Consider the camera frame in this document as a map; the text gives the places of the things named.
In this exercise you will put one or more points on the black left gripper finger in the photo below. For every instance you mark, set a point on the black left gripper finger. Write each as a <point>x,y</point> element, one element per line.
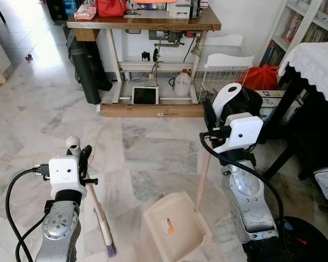
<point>86,158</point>

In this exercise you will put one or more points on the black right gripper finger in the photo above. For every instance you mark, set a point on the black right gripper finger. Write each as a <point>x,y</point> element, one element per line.
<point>210,112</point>

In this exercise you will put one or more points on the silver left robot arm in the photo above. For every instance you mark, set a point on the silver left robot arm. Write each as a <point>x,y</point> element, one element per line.
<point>60,229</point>

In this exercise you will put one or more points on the small brown floor object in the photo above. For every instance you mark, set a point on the small brown floor object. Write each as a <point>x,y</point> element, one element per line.
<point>28,57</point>

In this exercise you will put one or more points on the white plastic jug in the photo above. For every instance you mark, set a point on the white plastic jug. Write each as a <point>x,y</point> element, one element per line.
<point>183,86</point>

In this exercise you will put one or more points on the black rounded appliance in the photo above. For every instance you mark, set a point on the black rounded appliance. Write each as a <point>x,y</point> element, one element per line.
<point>249,101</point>

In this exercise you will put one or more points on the white plastic tray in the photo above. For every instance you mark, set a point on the white plastic tray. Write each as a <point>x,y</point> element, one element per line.
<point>229,60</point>

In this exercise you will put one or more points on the red tied bag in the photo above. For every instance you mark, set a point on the red tied bag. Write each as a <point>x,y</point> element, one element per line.
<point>258,77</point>

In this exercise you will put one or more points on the long wooden plank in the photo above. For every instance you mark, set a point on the long wooden plank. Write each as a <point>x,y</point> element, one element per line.
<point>147,110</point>

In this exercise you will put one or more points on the white printed cardboard box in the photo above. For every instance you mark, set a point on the white printed cardboard box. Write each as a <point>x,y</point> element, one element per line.
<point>276,103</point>

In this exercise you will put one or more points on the white-framed black sewing pedal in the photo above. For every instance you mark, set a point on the white-framed black sewing pedal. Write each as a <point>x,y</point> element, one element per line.
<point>145,95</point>

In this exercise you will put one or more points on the black hanging plug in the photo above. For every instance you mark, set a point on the black hanging plug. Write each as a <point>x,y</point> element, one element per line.
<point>155,54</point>

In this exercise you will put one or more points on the black rolled bag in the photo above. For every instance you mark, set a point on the black rolled bag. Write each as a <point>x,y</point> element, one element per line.
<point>86,73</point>

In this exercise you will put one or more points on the grey sewing machine motor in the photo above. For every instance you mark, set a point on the grey sewing machine motor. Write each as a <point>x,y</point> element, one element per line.
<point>167,38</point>

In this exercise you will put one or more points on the small black box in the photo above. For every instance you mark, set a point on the small black box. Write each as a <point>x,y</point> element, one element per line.
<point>145,55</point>

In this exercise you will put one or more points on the black table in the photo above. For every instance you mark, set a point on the black table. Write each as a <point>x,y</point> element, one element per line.
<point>311,136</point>

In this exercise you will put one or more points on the wooden-top sewing table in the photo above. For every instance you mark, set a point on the wooden-top sewing table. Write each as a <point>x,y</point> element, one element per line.
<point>153,24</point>

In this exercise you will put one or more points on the cream industrial sewing machine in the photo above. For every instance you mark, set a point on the cream industrial sewing machine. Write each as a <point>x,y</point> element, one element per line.
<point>183,8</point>

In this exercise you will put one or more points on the white lace tablecloth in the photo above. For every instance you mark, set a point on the white lace tablecloth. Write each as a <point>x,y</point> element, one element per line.
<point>317,68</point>

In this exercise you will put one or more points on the orange paper sheet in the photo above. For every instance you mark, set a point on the orange paper sheet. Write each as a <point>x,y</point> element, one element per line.
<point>150,1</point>

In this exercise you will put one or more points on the black round waste bin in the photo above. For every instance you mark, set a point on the black round waste bin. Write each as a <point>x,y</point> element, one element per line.
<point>306,245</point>

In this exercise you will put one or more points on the white bookshelf with books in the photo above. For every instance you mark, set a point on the white bookshelf with books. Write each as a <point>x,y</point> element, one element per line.
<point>311,16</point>

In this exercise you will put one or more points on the red handbag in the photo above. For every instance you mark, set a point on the red handbag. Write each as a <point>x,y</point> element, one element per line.
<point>110,7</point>

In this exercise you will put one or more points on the pink clear plastic box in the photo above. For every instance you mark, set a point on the pink clear plastic box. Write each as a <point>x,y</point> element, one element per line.
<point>85,13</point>

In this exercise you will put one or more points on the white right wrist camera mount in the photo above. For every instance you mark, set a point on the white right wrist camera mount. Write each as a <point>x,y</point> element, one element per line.
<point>243,131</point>

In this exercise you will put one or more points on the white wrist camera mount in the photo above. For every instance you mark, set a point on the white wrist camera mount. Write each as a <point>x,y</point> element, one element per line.
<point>243,131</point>
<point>65,174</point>

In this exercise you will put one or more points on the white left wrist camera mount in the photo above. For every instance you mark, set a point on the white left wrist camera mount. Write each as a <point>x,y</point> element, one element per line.
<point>65,174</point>

